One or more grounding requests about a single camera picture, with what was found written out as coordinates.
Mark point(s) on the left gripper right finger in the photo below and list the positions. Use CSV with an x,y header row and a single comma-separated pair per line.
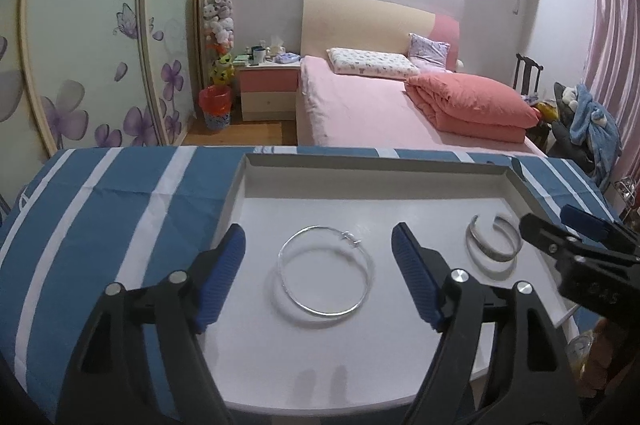
x,y
528,380

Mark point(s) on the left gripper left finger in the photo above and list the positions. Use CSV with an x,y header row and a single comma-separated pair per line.
x,y
108,379

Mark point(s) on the silver cuff bangle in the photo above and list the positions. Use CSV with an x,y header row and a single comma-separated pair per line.
x,y
504,225

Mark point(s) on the thin silver hoop bangle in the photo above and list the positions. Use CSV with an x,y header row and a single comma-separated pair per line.
x,y
355,246

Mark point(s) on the person's right hand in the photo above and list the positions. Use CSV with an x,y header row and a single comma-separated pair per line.
x,y
607,362

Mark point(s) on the blue fleece garment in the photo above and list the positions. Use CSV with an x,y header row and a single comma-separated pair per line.
x,y
592,124

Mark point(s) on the dark wooden chair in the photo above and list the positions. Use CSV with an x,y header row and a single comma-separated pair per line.
x,y
526,80

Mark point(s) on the blue white striped tablecloth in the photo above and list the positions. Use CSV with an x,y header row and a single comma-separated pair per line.
x,y
91,217

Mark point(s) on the grey cardboard tray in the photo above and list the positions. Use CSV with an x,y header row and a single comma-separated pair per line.
x,y
319,319

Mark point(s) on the pink curtain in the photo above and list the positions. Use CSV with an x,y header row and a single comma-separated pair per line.
x,y
612,74

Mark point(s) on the folded salmon pink duvet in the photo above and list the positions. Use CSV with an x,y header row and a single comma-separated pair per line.
x,y
471,106

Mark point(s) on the small lilac pillow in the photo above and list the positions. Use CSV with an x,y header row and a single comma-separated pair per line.
x,y
426,53

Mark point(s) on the red lined waste bin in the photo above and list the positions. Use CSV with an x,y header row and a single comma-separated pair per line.
x,y
215,102

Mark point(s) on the white patterned pillow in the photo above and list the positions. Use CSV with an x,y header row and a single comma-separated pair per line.
x,y
371,64

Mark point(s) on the pink beige nightstand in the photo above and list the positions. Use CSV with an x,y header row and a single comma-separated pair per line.
x,y
268,91

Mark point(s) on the white mug on nightstand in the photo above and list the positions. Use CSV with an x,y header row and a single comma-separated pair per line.
x,y
258,55

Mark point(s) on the sliding glass floral wardrobe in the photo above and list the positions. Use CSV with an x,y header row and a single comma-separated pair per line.
x,y
92,74

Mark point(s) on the plush toy tube display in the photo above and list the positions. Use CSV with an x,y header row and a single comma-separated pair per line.
x,y
218,33

